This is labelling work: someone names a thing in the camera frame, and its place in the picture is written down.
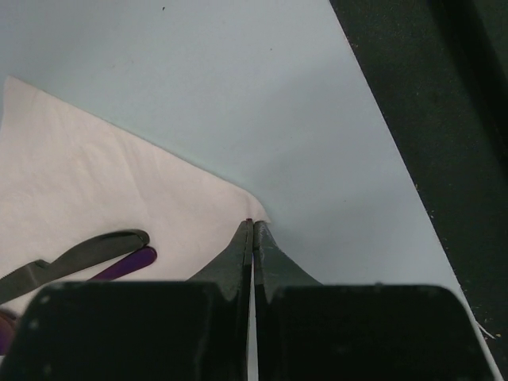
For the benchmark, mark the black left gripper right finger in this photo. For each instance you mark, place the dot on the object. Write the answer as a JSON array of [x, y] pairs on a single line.
[[310, 331]]

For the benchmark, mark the black plastic knife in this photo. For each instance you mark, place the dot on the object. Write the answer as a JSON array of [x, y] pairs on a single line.
[[88, 253]]

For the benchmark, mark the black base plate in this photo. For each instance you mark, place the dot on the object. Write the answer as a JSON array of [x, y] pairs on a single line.
[[438, 72]]

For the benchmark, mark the white paper napkin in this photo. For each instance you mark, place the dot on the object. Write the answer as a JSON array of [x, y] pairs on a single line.
[[67, 176]]

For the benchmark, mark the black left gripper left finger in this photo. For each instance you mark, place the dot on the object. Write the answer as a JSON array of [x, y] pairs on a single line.
[[175, 330]]

